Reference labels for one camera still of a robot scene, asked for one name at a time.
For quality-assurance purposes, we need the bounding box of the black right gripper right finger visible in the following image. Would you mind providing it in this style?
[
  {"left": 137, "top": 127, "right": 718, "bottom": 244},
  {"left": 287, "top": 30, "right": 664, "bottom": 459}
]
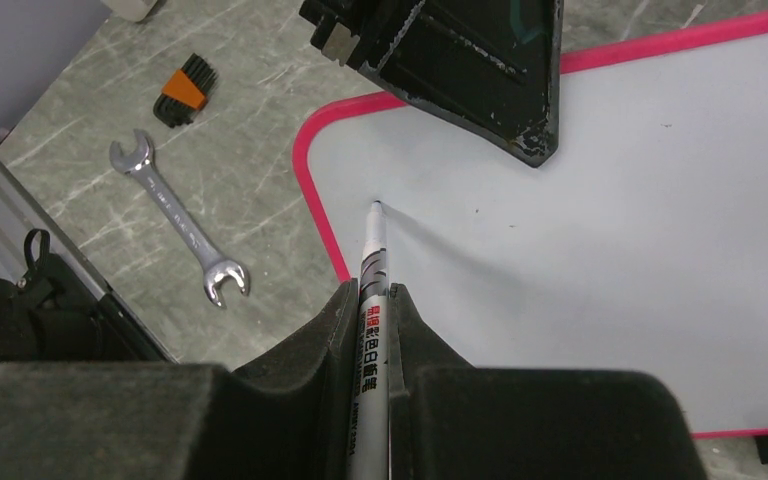
[{"left": 389, "top": 284, "right": 706, "bottom": 479}]

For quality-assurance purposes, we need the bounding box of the white whiteboard marker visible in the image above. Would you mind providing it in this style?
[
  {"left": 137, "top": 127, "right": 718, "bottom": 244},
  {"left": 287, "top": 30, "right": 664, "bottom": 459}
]
[{"left": 346, "top": 201, "right": 390, "bottom": 479}]

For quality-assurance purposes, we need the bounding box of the pink-framed whiteboard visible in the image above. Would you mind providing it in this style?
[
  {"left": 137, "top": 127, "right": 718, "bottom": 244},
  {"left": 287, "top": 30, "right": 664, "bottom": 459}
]
[{"left": 293, "top": 11, "right": 768, "bottom": 437}]

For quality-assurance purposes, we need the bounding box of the black orange hex key set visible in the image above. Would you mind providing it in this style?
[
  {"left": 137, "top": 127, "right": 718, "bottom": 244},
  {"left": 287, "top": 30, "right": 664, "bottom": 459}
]
[{"left": 152, "top": 53, "right": 218, "bottom": 128}]

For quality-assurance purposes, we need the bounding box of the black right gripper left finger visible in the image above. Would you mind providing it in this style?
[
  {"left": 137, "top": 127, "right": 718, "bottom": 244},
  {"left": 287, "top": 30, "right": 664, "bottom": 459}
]
[{"left": 0, "top": 280, "right": 358, "bottom": 479}]

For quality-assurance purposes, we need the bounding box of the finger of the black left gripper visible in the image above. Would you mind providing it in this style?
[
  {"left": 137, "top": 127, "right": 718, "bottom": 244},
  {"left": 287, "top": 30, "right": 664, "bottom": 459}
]
[{"left": 299, "top": 0, "right": 564, "bottom": 168}]

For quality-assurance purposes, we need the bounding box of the silver open-end wrench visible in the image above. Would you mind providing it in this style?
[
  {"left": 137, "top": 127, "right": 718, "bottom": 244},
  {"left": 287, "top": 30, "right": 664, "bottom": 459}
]
[{"left": 109, "top": 129, "right": 251, "bottom": 309}]

